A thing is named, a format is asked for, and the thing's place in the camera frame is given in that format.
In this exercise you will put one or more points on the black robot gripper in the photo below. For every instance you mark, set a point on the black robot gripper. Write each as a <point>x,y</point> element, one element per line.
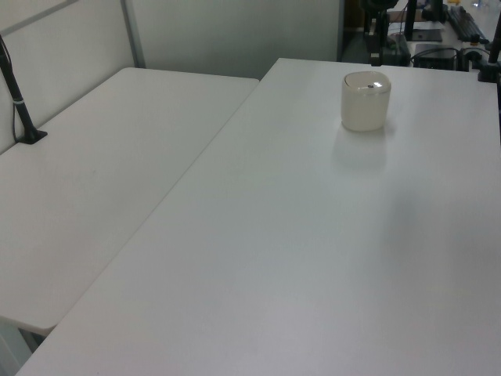
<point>379,4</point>

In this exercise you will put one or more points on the white round trash bin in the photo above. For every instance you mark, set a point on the white round trash bin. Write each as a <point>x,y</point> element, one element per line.
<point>364,111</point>

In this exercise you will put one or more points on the black monitor stand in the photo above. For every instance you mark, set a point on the black monitor stand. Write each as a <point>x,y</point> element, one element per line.
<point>411,19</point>

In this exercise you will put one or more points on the dark desk mat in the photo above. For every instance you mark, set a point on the dark desk mat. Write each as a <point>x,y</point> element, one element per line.
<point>426,36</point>

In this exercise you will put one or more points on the black electronics box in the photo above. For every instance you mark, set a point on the black electronics box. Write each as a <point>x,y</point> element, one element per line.
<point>435,55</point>

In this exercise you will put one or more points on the black keyboard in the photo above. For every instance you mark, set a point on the black keyboard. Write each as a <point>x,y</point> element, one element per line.
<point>466,23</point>

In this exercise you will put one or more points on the white side table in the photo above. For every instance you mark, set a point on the white side table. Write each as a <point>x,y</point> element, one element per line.
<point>98,172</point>

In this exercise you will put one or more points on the black table clamp mount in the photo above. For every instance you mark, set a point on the black table clamp mount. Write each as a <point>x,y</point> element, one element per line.
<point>489,70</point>

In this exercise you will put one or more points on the grey metal partition post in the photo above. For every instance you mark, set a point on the grey metal partition post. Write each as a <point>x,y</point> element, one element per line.
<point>133,33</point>

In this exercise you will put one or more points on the black camera stand pole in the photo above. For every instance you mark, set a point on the black camera stand pole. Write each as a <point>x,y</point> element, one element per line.
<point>17,98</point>

